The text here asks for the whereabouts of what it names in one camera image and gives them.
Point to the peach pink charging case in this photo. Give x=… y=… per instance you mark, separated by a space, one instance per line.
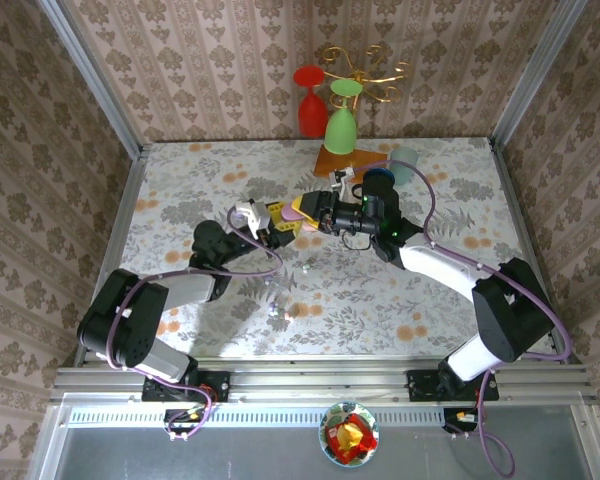
x=292 y=215

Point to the peach pink earbud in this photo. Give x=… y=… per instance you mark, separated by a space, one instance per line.
x=291 y=315

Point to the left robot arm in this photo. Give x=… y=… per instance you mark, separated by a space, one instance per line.
x=130 y=325

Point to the dark blue mug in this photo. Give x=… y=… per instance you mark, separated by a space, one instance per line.
x=380 y=176

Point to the gold rack with wooden base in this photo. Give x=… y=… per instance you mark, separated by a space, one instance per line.
x=375 y=162

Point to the teal glass tumbler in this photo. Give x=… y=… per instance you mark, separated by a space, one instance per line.
x=405 y=165

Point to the green wine glass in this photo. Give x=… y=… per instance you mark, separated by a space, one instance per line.
x=340 y=130

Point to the floral tablecloth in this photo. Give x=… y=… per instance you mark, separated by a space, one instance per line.
x=205 y=165

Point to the red wine glass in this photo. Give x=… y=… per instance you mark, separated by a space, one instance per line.
x=312 y=117

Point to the black connector box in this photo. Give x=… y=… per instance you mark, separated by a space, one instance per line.
x=180 y=417
x=455 y=425

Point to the slotted metal strip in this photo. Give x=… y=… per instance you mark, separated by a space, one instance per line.
x=280 y=416

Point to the yellow candy wrapper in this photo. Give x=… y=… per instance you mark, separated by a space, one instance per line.
x=351 y=434

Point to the red candy packet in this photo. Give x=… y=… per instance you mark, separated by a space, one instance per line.
x=367 y=440

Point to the grey metal panel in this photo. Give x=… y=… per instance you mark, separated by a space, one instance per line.
x=130 y=455

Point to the patterned candy bowl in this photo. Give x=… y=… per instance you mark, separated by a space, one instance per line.
x=350 y=460

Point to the aluminium side rail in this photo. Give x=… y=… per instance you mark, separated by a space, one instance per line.
x=515 y=215
x=125 y=215

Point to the aluminium front rail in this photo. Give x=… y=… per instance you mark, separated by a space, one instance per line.
x=320 y=380

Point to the aluminium corner post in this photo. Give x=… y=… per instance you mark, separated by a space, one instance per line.
x=535 y=70
x=90 y=75

